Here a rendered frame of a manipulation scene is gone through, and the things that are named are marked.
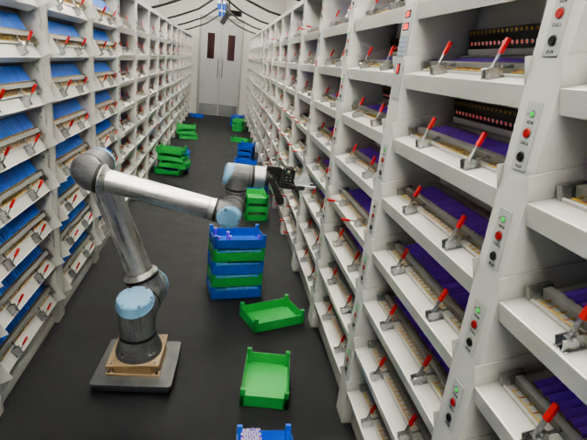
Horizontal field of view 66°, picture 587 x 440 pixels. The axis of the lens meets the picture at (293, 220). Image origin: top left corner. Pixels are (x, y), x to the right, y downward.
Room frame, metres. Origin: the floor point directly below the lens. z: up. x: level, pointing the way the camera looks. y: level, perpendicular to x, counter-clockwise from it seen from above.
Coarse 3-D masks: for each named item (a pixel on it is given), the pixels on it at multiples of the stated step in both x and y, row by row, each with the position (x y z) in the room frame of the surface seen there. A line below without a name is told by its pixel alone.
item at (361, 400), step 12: (348, 384) 1.49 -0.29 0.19; (360, 384) 1.50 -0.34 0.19; (348, 396) 1.48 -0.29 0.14; (360, 396) 1.46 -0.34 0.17; (372, 396) 1.42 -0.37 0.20; (360, 408) 1.40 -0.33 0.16; (372, 408) 1.32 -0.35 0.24; (360, 420) 1.34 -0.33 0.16; (372, 420) 1.31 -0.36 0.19; (360, 432) 1.32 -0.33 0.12; (372, 432) 1.28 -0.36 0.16; (384, 432) 1.27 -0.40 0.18
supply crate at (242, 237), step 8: (256, 224) 2.62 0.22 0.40; (224, 232) 2.57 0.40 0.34; (232, 232) 2.58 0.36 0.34; (240, 232) 2.60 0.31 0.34; (248, 232) 2.62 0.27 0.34; (256, 232) 2.62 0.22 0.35; (216, 240) 2.35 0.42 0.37; (224, 240) 2.37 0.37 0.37; (232, 240) 2.38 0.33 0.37; (240, 240) 2.40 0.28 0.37; (248, 240) 2.42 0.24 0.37; (256, 240) 2.43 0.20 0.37; (264, 240) 2.45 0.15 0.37; (216, 248) 2.35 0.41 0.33; (224, 248) 2.37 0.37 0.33; (232, 248) 2.39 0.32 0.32; (240, 248) 2.40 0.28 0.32; (248, 248) 2.42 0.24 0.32; (256, 248) 2.43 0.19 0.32
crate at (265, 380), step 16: (256, 352) 1.82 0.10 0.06; (288, 352) 1.81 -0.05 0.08; (256, 368) 1.76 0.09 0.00; (272, 368) 1.78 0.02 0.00; (288, 368) 1.72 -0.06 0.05; (256, 384) 1.66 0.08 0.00; (272, 384) 1.67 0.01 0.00; (288, 384) 1.62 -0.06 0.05; (240, 400) 1.52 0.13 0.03; (256, 400) 1.52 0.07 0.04; (272, 400) 1.52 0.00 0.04
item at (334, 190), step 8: (336, 184) 2.18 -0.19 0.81; (344, 184) 2.19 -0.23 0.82; (352, 184) 2.19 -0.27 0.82; (336, 192) 2.18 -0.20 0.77; (336, 208) 2.04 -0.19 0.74; (344, 208) 1.97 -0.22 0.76; (344, 216) 1.88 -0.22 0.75; (352, 216) 1.86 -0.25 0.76; (352, 224) 1.76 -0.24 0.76; (352, 232) 1.77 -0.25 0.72; (360, 232) 1.67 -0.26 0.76; (360, 240) 1.65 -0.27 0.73
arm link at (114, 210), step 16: (112, 160) 1.80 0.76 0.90; (112, 208) 1.73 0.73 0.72; (128, 208) 1.81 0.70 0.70; (112, 224) 1.73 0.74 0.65; (128, 224) 1.76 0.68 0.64; (112, 240) 1.76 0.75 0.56; (128, 240) 1.75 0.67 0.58; (128, 256) 1.74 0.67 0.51; (144, 256) 1.79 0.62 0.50; (128, 272) 1.75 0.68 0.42; (144, 272) 1.76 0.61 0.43; (160, 272) 1.88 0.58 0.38; (160, 288) 1.78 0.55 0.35
